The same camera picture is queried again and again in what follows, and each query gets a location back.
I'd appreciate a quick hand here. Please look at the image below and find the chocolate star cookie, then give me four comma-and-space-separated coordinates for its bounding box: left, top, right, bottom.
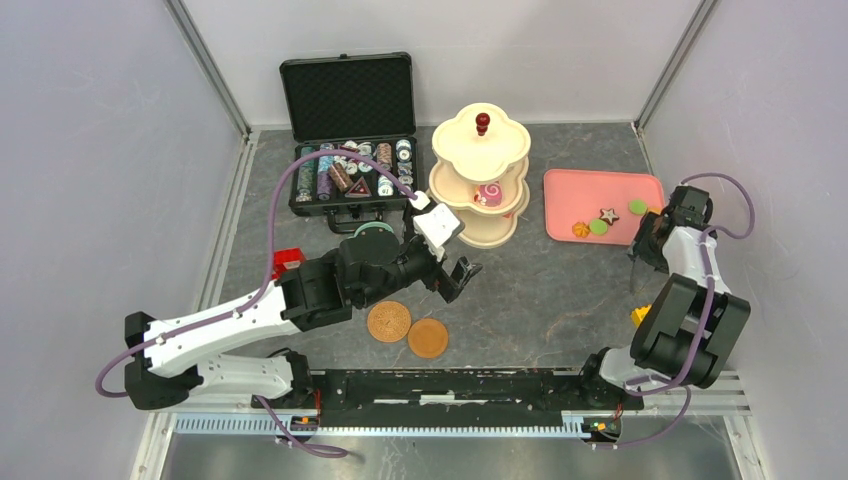
599, 208, 620, 226

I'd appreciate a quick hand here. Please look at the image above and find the green macaron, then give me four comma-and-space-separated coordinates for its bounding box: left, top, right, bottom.
628, 199, 649, 216
588, 218, 610, 236

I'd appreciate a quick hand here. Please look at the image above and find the orange flower cookie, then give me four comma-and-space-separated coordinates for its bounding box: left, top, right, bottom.
572, 222, 592, 238

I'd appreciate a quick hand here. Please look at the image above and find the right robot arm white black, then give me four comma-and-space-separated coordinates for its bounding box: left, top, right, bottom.
577, 185, 751, 408

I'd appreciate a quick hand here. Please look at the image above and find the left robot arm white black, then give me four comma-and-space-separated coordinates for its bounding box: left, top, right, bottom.
123, 227, 482, 410

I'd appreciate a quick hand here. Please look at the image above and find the plain round wooden coaster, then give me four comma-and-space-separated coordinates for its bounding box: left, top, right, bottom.
407, 318, 449, 359

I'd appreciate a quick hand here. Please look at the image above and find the patterned round wooden coaster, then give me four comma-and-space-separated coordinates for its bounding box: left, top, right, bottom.
366, 301, 412, 343

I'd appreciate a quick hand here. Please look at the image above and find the yellow toy brick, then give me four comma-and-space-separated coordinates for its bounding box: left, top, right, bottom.
630, 305, 651, 328

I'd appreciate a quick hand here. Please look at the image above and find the pink plastic tray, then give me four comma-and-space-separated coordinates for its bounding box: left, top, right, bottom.
543, 169, 666, 246

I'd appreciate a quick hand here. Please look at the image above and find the green teacup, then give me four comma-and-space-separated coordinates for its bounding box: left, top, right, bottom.
351, 221, 394, 239

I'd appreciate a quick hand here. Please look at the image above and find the triangular all-in button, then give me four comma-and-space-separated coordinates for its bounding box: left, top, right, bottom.
345, 177, 372, 198

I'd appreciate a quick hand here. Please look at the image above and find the cream three-tier serving stand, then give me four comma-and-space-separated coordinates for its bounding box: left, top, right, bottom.
428, 103, 532, 249

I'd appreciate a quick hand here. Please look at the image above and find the red toy brick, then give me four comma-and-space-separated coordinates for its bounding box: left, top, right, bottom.
272, 248, 306, 277

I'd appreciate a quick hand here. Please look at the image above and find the black poker chip case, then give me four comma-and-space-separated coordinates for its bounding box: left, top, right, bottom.
279, 51, 420, 217

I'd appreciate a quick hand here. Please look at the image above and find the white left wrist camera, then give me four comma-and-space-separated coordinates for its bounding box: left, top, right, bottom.
412, 203, 465, 261

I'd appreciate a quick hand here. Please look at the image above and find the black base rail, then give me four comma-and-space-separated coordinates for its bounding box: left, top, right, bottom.
311, 367, 647, 431

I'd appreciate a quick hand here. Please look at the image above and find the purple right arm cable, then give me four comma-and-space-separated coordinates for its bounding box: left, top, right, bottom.
589, 172, 757, 452

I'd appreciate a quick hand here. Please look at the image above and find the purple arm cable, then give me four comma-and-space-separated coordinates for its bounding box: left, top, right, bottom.
95, 148, 432, 460
589, 172, 757, 452

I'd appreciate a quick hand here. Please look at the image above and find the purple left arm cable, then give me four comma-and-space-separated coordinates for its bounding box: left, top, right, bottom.
95, 148, 432, 460

